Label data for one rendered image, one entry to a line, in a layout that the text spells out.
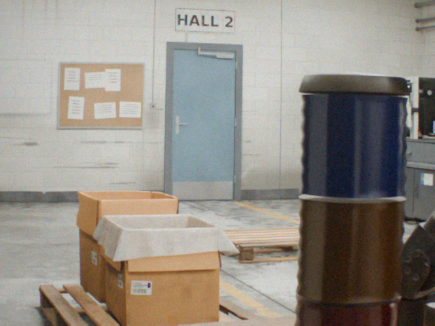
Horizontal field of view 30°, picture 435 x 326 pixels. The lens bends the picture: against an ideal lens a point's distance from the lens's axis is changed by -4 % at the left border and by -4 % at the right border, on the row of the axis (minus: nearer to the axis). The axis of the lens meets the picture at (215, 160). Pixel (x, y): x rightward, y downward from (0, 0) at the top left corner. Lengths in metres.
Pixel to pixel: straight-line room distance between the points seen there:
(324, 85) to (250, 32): 11.70
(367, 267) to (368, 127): 0.05
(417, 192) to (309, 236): 9.10
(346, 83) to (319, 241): 0.05
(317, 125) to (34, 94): 11.02
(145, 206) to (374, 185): 4.34
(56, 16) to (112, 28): 0.81
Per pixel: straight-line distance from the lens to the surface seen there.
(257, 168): 11.97
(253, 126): 11.93
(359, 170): 0.27
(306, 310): 0.29
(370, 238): 0.27
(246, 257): 6.80
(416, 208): 9.41
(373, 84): 0.27
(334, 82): 0.27
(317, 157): 0.28
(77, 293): 4.90
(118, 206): 4.56
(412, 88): 9.54
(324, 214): 0.28
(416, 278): 0.95
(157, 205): 4.62
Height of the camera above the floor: 1.18
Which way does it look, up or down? 3 degrees down
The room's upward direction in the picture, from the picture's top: 1 degrees clockwise
